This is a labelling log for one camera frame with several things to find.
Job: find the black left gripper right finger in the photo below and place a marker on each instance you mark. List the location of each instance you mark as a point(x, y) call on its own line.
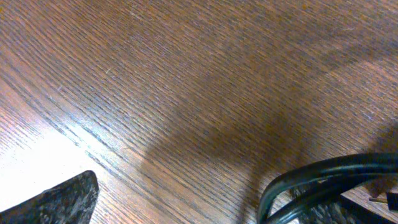
point(342, 210)

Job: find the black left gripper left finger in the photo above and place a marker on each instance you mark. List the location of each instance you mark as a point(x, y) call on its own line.
point(72, 201)

